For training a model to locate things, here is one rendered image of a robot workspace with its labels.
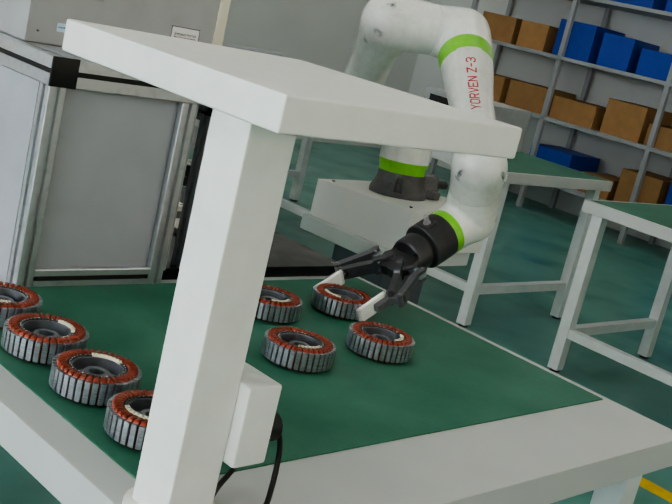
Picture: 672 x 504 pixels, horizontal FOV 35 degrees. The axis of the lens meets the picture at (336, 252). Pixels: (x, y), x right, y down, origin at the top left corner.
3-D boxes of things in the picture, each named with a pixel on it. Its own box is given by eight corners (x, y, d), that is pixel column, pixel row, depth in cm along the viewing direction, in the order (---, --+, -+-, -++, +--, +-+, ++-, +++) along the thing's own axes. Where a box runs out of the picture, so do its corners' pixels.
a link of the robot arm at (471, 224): (504, 236, 214) (464, 208, 219) (514, 191, 205) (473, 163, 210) (458, 269, 207) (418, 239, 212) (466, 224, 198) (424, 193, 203)
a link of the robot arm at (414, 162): (363, 161, 275) (378, 89, 271) (421, 172, 277) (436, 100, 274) (371, 169, 262) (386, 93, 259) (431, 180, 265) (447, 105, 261)
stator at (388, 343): (336, 350, 171) (341, 328, 170) (355, 334, 182) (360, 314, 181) (401, 371, 168) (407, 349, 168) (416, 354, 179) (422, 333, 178)
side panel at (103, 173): (151, 278, 186) (187, 100, 179) (161, 284, 184) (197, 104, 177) (5, 281, 166) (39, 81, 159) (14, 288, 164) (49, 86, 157)
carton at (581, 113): (574, 121, 897) (580, 100, 893) (616, 133, 869) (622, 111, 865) (548, 116, 869) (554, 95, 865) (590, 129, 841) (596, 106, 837)
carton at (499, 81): (490, 96, 959) (496, 73, 955) (526, 107, 931) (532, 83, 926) (462, 91, 932) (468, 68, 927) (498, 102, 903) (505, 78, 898)
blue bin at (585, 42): (580, 60, 894) (590, 26, 887) (615, 69, 869) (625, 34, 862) (551, 53, 865) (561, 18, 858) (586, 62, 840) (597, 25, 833)
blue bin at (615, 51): (620, 70, 866) (629, 39, 860) (650, 77, 848) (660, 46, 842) (595, 64, 835) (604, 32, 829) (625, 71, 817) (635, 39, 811)
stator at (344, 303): (341, 299, 201) (345, 281, 200) (381, 320, 193) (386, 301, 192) (298, 300, 193) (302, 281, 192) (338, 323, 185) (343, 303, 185)
